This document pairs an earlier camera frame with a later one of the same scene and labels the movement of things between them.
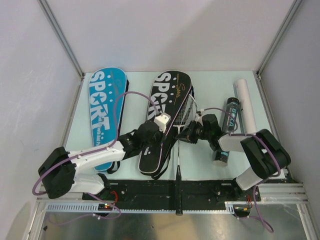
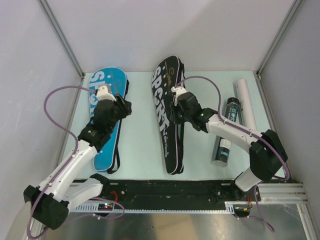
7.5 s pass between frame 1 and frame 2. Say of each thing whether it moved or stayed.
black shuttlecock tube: stayed
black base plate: stayed
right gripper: moved
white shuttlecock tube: stayed
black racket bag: moved
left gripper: moved
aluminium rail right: stayed
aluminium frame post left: stayed
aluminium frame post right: stayed
